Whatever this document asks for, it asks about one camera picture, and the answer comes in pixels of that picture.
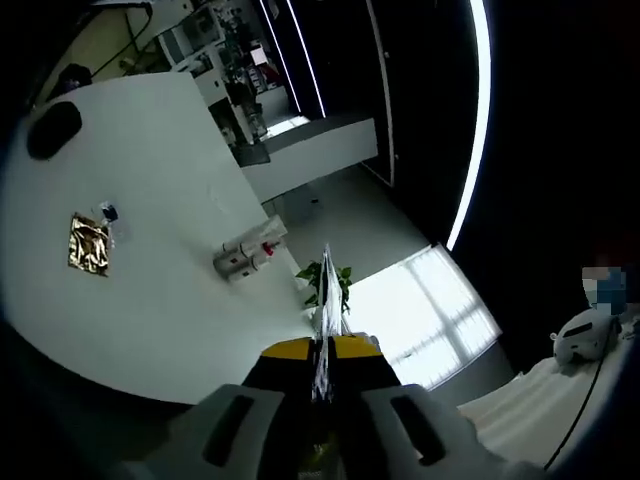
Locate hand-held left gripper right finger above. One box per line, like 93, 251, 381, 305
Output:
332, 333, 545, 480

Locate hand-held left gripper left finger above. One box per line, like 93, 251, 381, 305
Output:
117, 338, 319, 480

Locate green black skincare sachet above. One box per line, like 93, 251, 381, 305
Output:
308, 243, 352, 409

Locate white skincare bottle clear cap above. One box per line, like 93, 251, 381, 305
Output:
213, 252, 274, 282

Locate white skincare tube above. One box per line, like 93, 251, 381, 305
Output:
222, 215, 290, 251

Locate clear skincare sachet blue label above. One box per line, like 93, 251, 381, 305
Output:
97, 199, 131, 246

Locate gold foil skincare sachet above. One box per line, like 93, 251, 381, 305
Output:
67, 212, 111, 277

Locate green potted plant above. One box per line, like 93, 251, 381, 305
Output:
294, 259, 354, 314

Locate person's white shirt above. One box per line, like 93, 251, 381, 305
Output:
457, 349, 616, 474

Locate curved ceiling light strip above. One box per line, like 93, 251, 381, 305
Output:
446, 0, 494, 251

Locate black chair armrest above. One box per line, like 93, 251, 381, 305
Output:
25, 101, 84, 161

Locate background office desks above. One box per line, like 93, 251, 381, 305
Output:
159, 0, 281, 151

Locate black device cable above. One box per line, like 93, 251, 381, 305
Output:
544, 357, 604, 471

